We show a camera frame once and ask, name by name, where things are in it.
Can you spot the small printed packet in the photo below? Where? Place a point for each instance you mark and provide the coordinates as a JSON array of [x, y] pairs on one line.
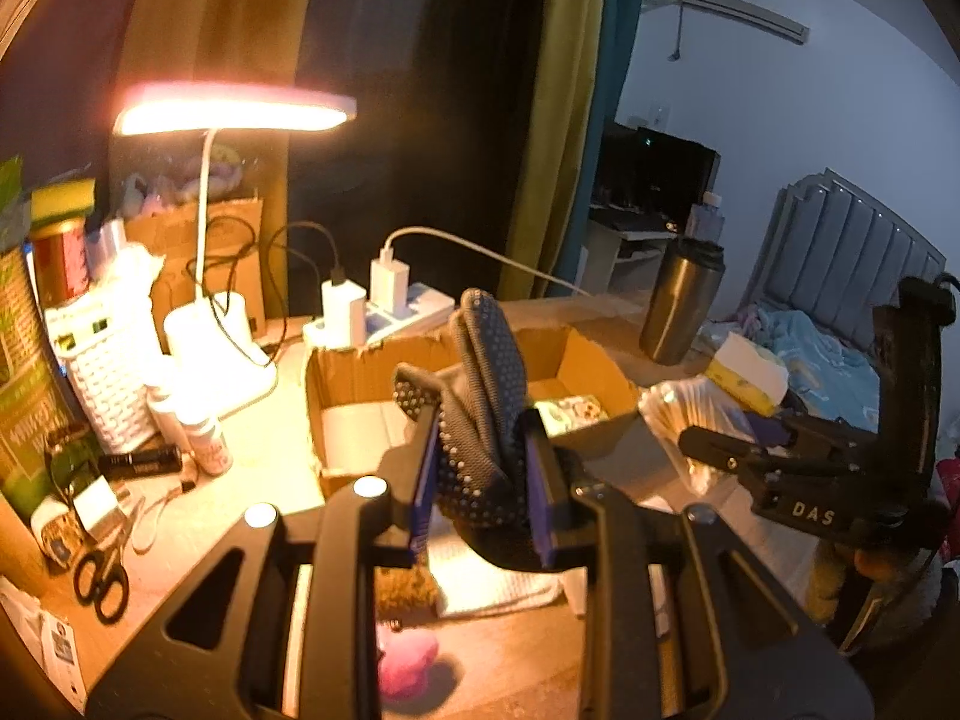
[[574, 414]]

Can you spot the small white bottle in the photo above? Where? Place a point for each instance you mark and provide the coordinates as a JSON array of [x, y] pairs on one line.
[[206, 446], [165, 420]]

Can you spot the clear bag with plush toys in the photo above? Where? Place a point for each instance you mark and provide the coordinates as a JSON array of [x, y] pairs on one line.
[[150, 184]]

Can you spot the clear bag of paper liners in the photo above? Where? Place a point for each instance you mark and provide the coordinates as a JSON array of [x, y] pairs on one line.
[[675, 405]]

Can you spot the shallow cardboard box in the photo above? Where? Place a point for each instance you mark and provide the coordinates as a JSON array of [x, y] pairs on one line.
[[352, 427]]

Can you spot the teal curtain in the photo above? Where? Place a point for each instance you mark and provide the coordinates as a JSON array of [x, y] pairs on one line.
[[611, 30]]

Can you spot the black flashlight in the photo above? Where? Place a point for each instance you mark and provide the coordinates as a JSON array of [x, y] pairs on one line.
[[139, 463]]

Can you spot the light blue printed blanket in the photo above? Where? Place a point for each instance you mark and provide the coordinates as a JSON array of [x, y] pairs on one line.
[[817, 360]]

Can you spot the white paper label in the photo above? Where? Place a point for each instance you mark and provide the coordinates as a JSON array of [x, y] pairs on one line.
[[52, 645]]

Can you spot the brown paper bag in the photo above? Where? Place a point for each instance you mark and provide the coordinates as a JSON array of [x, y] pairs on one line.
[[172, 240]]

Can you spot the white desk lamp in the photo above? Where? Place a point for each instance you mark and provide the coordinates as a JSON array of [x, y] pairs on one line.
[[225, 109]]

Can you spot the black computer monitor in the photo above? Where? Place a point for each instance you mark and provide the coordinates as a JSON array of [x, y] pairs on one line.
[[679, 176]]

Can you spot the printed paper cup stack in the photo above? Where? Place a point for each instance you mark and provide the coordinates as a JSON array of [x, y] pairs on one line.
[[30, 390]]

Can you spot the white computer desk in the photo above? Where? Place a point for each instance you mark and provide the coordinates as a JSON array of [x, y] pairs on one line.
[[604, 262]]

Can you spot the white wall air conditioner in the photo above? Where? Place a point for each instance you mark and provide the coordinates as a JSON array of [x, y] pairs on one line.
[[735, 4]]

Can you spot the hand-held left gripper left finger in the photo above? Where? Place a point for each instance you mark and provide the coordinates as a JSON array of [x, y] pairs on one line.
[[424, 480]]

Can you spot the clear plastic bottle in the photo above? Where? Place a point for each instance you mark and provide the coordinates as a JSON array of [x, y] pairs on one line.
[[706, 217]]

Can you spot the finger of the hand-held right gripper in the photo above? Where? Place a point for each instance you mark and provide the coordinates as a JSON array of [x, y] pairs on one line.
[[817, 429], [712, 446]]

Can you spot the grey padded headboard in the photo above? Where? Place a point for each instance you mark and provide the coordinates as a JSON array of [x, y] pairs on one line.
[[847, 240]]

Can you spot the white cloth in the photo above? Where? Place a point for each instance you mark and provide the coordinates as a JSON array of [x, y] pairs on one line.
[[487, 589]]

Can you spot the red tin can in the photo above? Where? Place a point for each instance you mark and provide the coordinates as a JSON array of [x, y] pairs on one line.
[[60, 259]]

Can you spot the brown scrub pad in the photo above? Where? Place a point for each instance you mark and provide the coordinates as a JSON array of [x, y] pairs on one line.
[[405, 592]]

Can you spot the dark glass sliding door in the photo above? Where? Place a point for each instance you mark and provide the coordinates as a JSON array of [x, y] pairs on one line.
[[427, 90]]

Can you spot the black keyboard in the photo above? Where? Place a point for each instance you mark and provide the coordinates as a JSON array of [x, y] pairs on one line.
[[630, 221]]

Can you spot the grey dotted work glove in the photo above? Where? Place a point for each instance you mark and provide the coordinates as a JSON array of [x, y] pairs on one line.
[[480, 390]]

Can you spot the white wall socket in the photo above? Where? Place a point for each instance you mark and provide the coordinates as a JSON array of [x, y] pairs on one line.
[[658, 117]]

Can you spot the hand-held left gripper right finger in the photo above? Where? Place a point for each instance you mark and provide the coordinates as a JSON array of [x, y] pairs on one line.
[[536, 495]]

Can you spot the green wipes packet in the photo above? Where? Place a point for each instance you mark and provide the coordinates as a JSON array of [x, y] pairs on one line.
[[11, 195]]

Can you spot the steel tumbler with black lid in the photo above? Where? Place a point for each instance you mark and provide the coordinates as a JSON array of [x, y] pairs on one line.
[[679, 300]]

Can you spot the yellow and green sponge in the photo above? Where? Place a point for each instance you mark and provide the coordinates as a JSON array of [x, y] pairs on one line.
[[64, 199]]

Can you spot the white power strip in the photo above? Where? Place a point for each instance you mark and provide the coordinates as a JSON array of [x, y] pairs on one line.
[[421, 307]]

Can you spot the yellow curtain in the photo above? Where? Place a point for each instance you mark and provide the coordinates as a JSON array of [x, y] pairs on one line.
[[559, 90], [225, 7]]

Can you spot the white woven plastic basket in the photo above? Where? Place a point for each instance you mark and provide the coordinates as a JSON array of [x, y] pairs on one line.
[[105, 382]]

